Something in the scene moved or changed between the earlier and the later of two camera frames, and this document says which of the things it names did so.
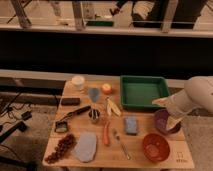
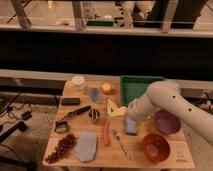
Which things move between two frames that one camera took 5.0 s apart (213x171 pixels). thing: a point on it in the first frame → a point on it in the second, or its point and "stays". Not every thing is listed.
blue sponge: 131,126 stays
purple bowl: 160,119 stays
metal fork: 123,147 stays
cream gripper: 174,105 → 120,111
